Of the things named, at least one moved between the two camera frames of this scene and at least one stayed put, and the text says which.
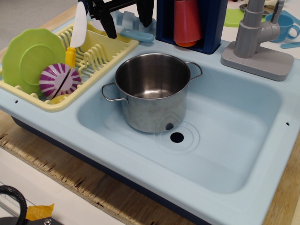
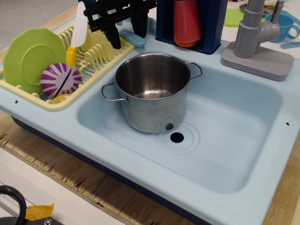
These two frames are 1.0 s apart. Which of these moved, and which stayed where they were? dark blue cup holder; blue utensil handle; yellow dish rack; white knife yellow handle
Moved: yellow dish rack
Stayed: white knife yellow handle; blue utensil handle; dark blue cup holder
